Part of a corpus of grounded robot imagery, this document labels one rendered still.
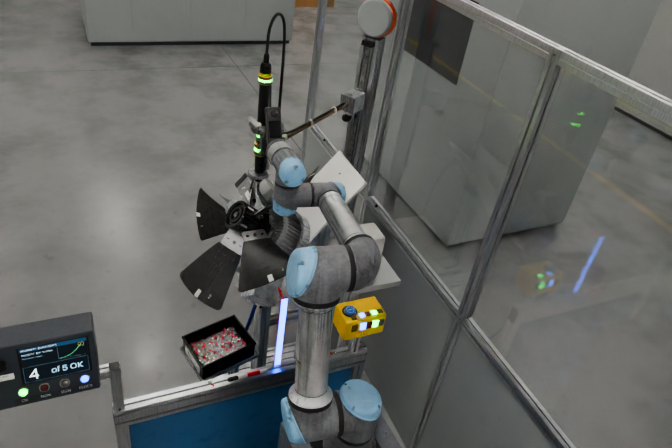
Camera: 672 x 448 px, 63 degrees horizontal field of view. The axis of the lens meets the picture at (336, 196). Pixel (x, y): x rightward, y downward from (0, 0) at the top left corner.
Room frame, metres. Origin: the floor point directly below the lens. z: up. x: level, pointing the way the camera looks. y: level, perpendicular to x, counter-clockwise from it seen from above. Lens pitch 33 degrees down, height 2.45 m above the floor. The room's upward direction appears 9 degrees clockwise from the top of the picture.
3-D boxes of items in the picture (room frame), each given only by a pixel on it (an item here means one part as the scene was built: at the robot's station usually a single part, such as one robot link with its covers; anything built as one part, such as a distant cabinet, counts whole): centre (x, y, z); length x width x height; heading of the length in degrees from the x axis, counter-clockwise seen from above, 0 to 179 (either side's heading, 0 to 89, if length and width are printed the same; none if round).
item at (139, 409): (1.25, 0.20, 0.82); 0.90 x 0.04 x 0.08; 118
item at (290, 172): (1.38, 0.15, 1.64); 0.11 x 0.08 x 0.09; 28
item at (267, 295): (1.58, 0.23, 0.98); 0.20 x 0.16 x 0.20; 118
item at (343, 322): (1.43, -0.15, 1.02); 0.16 x 0.10 x 0.11; 118
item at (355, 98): (2.17, -0.01, 1.54); 0.10 x 0.07 x 0.08; 153
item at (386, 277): (1.97, -0.16, 0.85); 0.36 x 0.24 x 0.03; 28
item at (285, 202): (1.38, 0.13, 1.54); 0.11 x 0.08 x 0.11; 111
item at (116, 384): (1.05, 0.58, 0.96); 0.03 x 0.03 x 0.20; 28
